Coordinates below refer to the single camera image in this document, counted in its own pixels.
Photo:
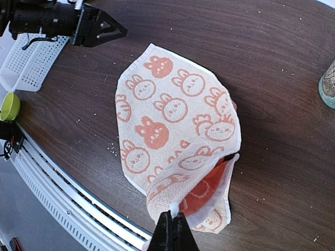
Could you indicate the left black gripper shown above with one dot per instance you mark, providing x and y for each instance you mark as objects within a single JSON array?
[{"x": 85, "y": 25}]

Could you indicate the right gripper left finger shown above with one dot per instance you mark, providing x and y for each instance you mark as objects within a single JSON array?
[{"x": 162, "y": 238}]

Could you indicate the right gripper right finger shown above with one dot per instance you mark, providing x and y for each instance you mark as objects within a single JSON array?
[{"x": 182, "y": 237}]

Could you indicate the white plastic basket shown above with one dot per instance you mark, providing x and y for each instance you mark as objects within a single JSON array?
[{"x": 26, "y": 69}]

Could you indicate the beige bunny print towel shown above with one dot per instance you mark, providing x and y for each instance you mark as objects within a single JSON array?
[{"x": 179, "y": 136}]

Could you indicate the lime green bowl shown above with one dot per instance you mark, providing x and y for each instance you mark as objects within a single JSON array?
[{"x": 10, "y": 107}]

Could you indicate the beige patterned mug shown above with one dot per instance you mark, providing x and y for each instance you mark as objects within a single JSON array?
[{"x": 326, "y": 86}]

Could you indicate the front aluminium rail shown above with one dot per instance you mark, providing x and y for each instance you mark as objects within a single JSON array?
[{"x": 93, "y": 224}]

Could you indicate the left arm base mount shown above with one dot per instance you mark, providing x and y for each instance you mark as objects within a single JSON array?
[{"x": 13, "y": 138}]

